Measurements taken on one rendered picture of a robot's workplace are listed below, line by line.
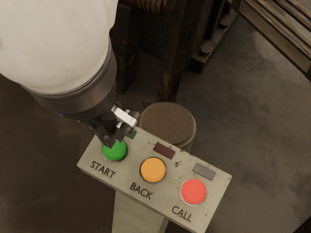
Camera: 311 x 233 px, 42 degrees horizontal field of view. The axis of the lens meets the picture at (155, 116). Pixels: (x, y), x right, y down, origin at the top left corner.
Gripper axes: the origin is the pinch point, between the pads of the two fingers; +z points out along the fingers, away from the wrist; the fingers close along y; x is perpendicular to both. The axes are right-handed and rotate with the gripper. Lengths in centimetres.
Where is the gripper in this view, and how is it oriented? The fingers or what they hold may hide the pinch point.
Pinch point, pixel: (108, 132)
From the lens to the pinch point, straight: 60.0
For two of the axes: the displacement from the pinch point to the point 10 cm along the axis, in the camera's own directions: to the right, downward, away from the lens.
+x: -4.8, 8.4, -2.6
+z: 0.6, 3.2, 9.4
